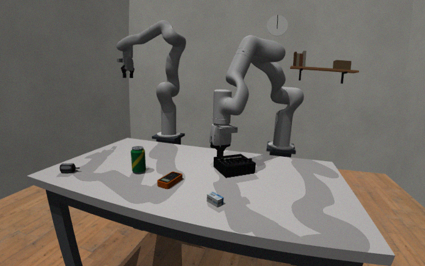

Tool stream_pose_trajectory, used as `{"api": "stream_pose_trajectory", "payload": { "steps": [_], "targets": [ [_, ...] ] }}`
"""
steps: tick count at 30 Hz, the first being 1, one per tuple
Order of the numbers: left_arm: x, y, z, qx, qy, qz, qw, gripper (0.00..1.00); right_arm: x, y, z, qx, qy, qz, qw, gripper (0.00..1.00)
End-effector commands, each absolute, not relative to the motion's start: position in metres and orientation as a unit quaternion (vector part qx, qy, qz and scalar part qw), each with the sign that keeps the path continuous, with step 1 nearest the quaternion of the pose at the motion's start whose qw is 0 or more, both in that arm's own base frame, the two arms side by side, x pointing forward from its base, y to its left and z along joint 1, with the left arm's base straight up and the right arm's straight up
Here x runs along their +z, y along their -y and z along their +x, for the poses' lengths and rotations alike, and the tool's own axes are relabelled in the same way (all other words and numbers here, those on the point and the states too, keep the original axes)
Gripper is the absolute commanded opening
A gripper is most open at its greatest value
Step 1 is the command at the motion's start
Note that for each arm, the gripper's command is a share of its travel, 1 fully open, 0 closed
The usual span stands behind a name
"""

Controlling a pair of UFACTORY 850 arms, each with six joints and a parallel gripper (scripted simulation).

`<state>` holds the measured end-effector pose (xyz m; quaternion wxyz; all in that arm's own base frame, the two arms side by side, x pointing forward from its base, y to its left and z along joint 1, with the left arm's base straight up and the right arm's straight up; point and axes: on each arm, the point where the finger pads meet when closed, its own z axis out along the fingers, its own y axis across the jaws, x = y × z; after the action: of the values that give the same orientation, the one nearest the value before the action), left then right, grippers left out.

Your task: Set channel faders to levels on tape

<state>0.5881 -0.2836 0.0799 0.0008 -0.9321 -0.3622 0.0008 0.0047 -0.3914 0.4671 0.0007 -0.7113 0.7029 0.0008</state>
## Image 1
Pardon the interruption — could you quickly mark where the green drink can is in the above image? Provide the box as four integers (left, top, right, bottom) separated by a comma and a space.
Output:
131, 146, 146, 174

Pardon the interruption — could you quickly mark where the orange pocket multimeter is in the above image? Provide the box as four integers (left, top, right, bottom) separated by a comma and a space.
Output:
158, 171, 183, 189

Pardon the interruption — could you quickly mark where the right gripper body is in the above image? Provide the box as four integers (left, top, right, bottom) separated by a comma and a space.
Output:
123, 58, 134, 71

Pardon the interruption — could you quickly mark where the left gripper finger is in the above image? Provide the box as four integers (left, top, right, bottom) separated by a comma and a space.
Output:
210, 141, 222, 159
220, 144, 230, 158

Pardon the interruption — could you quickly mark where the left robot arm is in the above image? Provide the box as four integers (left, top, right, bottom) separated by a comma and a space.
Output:
212, 35, 304, 150

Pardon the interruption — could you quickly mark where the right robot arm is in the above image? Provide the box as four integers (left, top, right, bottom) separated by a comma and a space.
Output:
117, 20, 186, 138

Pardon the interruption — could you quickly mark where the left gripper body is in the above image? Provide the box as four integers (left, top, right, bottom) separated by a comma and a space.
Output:
209, 123, 231, 146

